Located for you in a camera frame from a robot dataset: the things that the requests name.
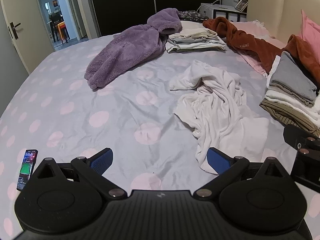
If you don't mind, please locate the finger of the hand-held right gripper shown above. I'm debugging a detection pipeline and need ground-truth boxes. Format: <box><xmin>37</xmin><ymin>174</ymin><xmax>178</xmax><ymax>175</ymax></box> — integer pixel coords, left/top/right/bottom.
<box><xmin>284</xmin><ymin>124</ymin><xmax>320</xmax><ymax>184</ymax></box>

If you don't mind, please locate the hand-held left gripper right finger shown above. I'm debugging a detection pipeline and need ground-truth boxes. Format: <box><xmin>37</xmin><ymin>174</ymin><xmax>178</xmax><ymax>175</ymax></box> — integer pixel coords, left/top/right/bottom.
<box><xmin>194</xmin><ymin>147</ymin><xmax>293</xmax><ymax>200</ymax></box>

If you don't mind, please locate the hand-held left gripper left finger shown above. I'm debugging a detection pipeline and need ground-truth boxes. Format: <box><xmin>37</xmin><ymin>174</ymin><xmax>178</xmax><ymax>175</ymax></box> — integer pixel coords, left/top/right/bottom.
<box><xmin>32</xmin><ymin>148</ymin><xmax>127</xmax><ymax>199</ymax></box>

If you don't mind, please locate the white shirt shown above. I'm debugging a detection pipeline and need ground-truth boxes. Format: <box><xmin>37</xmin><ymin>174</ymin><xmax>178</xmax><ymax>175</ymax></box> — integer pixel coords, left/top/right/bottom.
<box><xmin>169</xmin><ymin>60</ymin><xmax>270</xmax><ymax>175</ymax></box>

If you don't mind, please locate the stack of folded pale clothes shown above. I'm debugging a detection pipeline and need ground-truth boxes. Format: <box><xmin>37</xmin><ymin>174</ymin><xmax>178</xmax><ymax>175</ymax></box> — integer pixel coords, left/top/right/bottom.
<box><xmin>165</xmin><ymin>27</ymin><xmax>227</xmax><ymax>54</ymax></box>

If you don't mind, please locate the white folded garment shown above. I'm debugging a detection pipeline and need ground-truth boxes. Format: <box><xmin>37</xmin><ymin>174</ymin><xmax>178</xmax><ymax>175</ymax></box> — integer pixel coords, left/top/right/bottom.
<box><xmin>264</xmin><ymin>54</ymin><xmax>320</xmax><ymax>128</ymax></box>

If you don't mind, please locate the grey folded garment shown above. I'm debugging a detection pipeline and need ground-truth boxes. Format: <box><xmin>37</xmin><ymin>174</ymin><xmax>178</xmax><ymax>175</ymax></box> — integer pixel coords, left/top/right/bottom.
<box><xmin>270</xmin><ymin>51</ymin><xmax>318</xmax><ymax>105</ymax></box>

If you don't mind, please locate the grey polka dot bed sheet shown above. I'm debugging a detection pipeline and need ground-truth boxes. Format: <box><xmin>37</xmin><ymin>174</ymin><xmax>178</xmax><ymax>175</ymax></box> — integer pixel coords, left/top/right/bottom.
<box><xmin>0</xmin><ymin>20</ymin><xmax>320</xmax><ymax>240</ymax></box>

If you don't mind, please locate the black smartphone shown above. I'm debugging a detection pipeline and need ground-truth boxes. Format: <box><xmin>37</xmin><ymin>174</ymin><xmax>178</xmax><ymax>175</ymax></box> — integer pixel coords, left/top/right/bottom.
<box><xmin>16</xmin><ymin>149</ymin><xmax>39</xmax><ymax>191</ymax></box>

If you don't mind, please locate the brown fleece garment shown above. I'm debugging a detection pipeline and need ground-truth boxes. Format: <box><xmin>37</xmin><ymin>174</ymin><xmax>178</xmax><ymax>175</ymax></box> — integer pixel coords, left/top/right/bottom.
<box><xmin>202</xmin><ymin>17</ymin><xmax>320</xmax><ymax>85</ymax></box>

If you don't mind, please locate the pink pillow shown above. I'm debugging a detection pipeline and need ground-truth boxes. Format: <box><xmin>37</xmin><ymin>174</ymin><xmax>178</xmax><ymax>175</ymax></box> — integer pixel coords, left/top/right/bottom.
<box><xmin>300</xmin><ymin>9</ymin><xmax>320</xmax><ymax>55</ymax></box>

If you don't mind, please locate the pale pink blanket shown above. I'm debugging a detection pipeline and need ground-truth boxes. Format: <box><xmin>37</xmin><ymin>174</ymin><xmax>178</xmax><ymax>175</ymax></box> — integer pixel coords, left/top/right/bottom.
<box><xmin>225</xmin><ymin>20</ymin><xmax>287</xmax><ymax>77</ymax></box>

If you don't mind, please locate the purple fleece garment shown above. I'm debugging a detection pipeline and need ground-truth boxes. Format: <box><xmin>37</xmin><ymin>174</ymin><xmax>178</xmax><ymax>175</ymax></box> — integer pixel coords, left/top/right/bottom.
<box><xmin>84</xmin><ymin>8</ymin><xmax>182</xmax><ymax>90</ymax></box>

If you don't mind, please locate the cream padded headboard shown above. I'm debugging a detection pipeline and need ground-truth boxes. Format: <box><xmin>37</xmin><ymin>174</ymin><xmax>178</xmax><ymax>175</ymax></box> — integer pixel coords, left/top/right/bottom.
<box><xmin>246</xmin><ymin>0</ymin><xmax>320</xmax><ymax>44</ymax></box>

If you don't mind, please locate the orange chair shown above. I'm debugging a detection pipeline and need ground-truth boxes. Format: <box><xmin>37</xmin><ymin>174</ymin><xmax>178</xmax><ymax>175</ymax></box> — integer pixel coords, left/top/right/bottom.
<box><xmin>57</xmin><ymin>21</ymin><xmax>69</xmax><ymax>43</ymax></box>

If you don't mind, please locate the white nightstand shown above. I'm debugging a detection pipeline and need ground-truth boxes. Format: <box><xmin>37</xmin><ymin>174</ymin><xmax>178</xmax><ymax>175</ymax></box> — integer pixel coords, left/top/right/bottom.
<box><xmin>200</xmin><ymin>2</ymin><xmax>248</xmax><ymax>23</ymax></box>

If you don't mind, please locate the dark floral cloth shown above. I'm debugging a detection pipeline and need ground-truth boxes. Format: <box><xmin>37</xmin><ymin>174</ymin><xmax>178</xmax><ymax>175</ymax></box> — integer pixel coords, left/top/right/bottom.
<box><xmin>178</xmin><ymin>10</ymin><xmax>209</xmax><ymax>22</ymax></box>

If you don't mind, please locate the beige door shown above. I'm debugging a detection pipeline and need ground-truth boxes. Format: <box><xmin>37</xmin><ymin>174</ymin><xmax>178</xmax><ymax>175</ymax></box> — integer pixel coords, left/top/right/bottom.
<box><xmin>0</xmin><ymin>0</ymin><xmax>54</xmax><ymax>75</ymax></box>

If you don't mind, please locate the black wardrobe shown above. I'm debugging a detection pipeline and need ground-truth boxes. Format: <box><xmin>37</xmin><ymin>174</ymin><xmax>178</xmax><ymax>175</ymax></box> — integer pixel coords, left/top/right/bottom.
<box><xmin>89</xmin><ymin>0</ymin><xmax>223</xmax><ymax>37</ymax></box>

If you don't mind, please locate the photo frame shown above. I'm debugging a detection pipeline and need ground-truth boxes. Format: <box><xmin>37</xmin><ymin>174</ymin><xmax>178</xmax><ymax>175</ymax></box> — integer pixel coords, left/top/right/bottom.
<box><xmin>234</xmin><ymin>0</ymin><xmax>248</xmax><ymax>12</ymax></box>

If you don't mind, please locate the black door handle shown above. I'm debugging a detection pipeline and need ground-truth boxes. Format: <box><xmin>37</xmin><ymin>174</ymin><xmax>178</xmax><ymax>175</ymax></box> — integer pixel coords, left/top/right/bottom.
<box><xmin>9</xmin><ymin>22</ymin><xmax>22</xmax><ymax>40</ymax></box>

